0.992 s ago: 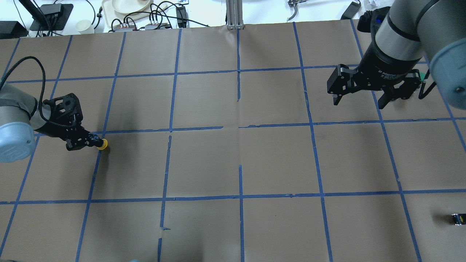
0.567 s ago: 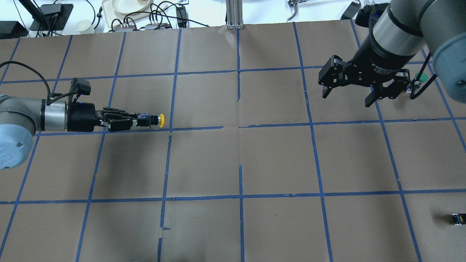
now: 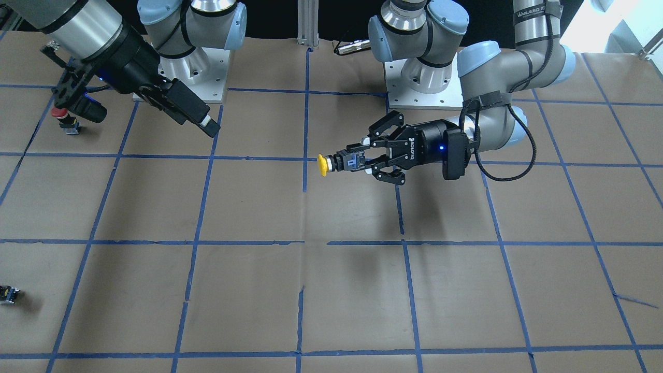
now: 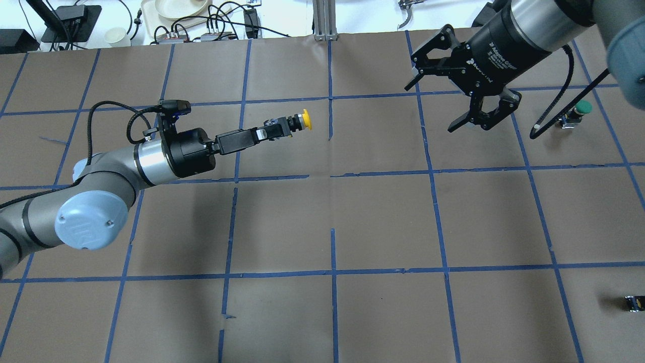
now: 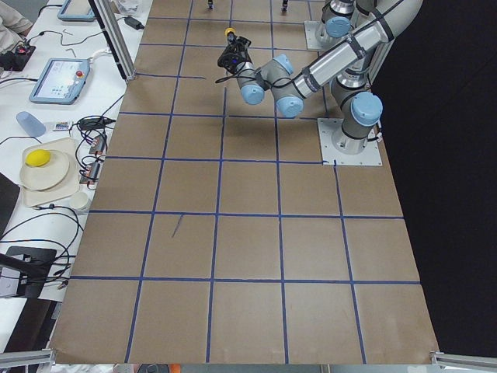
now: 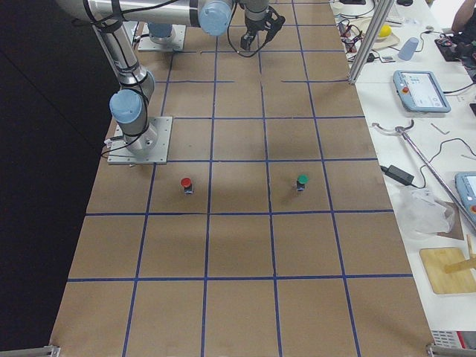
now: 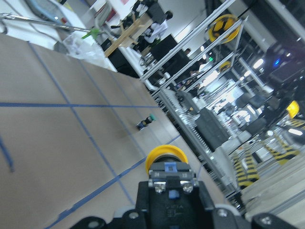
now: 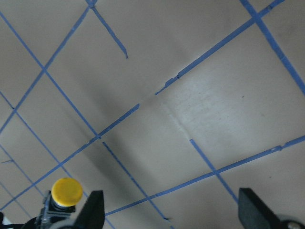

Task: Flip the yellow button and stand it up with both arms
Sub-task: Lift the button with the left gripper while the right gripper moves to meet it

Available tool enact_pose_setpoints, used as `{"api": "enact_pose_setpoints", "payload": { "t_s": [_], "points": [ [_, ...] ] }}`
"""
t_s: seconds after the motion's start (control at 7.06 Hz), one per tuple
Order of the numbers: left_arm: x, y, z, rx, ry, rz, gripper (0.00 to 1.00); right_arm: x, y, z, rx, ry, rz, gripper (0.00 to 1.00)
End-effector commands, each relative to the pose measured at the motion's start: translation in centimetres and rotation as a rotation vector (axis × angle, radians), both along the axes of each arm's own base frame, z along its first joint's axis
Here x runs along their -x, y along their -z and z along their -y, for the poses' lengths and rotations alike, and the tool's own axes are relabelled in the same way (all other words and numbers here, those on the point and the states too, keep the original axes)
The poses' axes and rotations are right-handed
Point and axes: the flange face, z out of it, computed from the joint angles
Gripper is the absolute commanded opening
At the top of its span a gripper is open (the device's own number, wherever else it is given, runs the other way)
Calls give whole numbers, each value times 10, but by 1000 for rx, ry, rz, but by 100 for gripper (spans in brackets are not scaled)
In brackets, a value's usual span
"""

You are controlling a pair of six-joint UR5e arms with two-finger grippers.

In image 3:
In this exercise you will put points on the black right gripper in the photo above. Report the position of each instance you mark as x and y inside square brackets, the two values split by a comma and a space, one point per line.
[130, 58]

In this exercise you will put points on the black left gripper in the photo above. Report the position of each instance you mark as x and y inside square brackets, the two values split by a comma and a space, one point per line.
[428, 141]

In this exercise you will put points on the yellow push button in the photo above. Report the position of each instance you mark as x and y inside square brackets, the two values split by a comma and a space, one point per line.
[341, 161]

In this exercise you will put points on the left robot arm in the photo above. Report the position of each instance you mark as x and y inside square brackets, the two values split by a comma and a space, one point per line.
[427, 35]

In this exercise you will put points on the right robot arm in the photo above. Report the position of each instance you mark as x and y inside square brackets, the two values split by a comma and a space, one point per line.
[91, 39]

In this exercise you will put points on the red push button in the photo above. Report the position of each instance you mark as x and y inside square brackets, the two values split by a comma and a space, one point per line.
[67, 122]

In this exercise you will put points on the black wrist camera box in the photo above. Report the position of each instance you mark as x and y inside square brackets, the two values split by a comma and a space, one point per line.
[455, 144]

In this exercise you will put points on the silver cable connector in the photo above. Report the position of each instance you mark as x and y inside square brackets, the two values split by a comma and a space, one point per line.
[351, 47]

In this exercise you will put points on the aluminium frame post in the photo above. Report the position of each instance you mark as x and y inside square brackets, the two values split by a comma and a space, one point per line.
[308, 11]

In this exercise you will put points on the small switch component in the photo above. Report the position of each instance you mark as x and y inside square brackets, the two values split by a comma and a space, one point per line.
[9, 294]

